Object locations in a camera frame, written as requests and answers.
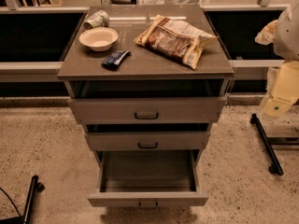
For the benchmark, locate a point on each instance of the grey middle drawer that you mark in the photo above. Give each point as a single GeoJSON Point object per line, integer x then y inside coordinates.
{"type": "Point", "coordinates": [147, 140]}

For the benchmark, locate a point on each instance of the white paper bowl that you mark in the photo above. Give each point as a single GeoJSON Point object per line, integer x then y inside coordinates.
{"type": "Point", "coordinates": [99, 39]}

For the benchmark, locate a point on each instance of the blue rxbar blueberry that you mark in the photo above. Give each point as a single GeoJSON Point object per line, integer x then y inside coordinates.
{"type": "Point", "coordinates": [115, 59]}

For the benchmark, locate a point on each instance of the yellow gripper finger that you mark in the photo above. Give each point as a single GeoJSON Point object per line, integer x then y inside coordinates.
{"type": "Point", "coordinates": [266, 36]}
{"type": "Point", "coordinates": [275, 107]}

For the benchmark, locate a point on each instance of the grey drawer cabinet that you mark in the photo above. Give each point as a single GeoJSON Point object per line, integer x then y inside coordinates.
{"type": "Point", "coordinates": [145, 74]}

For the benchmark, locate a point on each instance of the grey open bottom drawer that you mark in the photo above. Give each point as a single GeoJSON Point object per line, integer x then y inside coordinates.
{"type": "Point", "coordinates": [148, 179]}

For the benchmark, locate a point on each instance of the black stand leg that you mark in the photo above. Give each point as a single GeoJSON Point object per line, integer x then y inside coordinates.
{"type": "Point", "coordinates": [34, 188]}
{"type": "Point", "coordinates": [275, 167]}

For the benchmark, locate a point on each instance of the black stand leg right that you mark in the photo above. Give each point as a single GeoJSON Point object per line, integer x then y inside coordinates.
{"type": "Point", "coordinates": [275, 167]}

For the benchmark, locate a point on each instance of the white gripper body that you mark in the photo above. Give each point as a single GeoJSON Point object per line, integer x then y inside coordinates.
{"type": "Point", "coordinates": [288, 36]}

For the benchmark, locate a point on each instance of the grey top drawer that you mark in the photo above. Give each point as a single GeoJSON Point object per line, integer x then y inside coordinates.
{"type": "Point", "coordinates": [146, 110]}

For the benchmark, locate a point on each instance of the tipped green white cup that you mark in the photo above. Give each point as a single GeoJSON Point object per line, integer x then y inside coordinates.
{"type": "Point", "coordinates": [98, 19]}

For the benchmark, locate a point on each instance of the brown chip bag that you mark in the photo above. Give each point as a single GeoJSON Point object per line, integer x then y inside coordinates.
{"type": "Point", "coordinates": [175, 39]}

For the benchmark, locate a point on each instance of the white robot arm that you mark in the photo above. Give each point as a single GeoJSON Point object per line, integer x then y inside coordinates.
{"type": "Point", "coordinates": [283, 33]}

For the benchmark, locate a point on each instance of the black stand leg left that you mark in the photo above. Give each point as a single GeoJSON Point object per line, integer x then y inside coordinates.
{"type": "Point", "coordinates": [34, 188]}

